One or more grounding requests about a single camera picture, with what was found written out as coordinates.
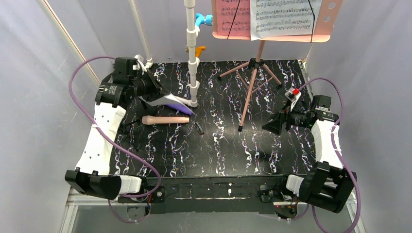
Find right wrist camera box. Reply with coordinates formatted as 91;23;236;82
285;87;301;111

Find black tripod mic stand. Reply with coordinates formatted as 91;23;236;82
118;116;142;151

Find white sheet music page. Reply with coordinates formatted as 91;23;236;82
139;94;192;108
250;0;322;41

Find black round-base mic stand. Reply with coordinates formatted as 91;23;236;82
140;104;157;117

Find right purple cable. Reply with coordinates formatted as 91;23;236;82
297;77;362;233

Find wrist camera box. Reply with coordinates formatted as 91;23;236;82
133;54;153;72
285;87;301;111

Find pink microphone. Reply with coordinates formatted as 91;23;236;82
141;116;189;125

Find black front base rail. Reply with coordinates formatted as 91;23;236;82
118;175;291;214

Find pink sheet music page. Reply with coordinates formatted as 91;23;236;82
213;0;251;38

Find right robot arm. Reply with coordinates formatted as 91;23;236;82
262;95;354;213

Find blue clip on pipe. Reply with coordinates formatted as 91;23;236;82
195;13;213;27

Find orange clip on pipe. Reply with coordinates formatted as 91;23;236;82
195;46;206;58

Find purple microphone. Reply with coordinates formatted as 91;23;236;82
167;100;193;115

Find white PVC pipe frame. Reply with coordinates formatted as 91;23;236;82
36;0;201;108

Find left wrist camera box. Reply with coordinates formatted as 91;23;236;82
133;54;153;72

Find pink music stand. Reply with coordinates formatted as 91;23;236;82
212;0;343;132

